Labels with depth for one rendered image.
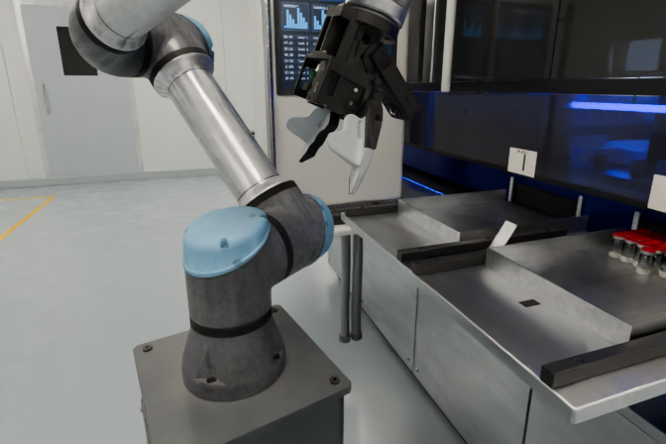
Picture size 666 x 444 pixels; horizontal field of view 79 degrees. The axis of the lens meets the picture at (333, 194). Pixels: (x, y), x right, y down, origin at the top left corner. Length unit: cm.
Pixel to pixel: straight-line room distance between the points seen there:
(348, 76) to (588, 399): 43
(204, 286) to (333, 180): 86
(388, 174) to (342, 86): 96
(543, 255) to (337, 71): 57
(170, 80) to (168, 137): 507
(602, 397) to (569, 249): 42
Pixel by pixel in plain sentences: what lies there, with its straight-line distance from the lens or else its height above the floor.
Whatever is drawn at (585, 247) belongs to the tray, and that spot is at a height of 89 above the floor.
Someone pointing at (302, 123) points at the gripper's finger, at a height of 115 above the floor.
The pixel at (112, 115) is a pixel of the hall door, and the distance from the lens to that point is 587.
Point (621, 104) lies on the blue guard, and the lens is 92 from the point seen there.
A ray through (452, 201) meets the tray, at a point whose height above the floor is 89.
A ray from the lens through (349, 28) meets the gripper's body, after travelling 49.
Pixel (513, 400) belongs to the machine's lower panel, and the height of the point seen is 39.
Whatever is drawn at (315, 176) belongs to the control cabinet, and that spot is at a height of 91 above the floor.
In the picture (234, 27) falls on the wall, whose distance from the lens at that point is 587.
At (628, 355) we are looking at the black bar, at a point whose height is 90.
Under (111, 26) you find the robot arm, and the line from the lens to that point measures 68.
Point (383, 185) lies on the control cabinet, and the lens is 142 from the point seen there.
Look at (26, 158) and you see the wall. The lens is 618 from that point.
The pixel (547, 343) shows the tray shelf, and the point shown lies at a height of 88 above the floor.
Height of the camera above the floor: 119
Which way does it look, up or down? 15 degrees down
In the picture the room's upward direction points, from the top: straight up
